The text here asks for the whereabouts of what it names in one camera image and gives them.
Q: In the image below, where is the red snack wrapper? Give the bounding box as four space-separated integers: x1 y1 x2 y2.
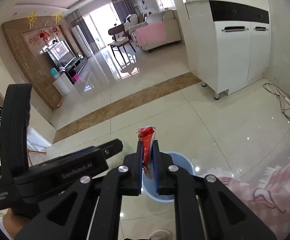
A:
137 126 158 174

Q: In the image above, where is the blue plastic bucket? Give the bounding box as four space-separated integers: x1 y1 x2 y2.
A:
141 151 195 203

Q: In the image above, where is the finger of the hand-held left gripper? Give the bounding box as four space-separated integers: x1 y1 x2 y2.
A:
80 139 124 159

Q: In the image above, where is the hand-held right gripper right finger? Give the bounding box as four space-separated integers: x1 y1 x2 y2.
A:
153 140 277 240

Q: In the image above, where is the white standing air conditioner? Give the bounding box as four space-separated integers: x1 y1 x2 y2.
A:
71 25 94 57

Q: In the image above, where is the grey striped curtain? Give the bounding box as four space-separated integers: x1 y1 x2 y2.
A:
65 9 100 53
109 0 138 18

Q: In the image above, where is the covered armchair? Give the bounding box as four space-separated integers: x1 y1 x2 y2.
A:
125 14 148 34

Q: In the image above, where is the white hallway cabinet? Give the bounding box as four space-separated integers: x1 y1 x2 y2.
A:
182 0 270 101

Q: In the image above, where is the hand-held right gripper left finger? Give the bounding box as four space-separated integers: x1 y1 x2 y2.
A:
15 140 143 240

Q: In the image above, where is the pink blanket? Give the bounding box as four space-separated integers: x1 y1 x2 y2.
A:
136 21 166 47

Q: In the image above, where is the white small bin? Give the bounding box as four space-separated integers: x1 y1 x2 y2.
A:
52 76 74 97

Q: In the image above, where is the pink checked tablecloth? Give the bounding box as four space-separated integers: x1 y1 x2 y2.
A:
205 125 290 240

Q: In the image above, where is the flat screen television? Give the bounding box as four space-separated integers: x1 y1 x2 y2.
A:
46 40 73 67

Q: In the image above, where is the person's light shoe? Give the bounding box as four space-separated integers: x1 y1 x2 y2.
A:
148 229 171 240

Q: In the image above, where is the dark television stand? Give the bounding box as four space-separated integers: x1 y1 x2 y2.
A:
60 56 89 84

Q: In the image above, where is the beige sofa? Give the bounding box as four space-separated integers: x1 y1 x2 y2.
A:
135 10 181 53

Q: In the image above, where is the person's left hand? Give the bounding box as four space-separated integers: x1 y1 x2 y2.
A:
2 207 40 240

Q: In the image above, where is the dark wooden chair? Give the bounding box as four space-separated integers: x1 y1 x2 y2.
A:
108 25 137 59

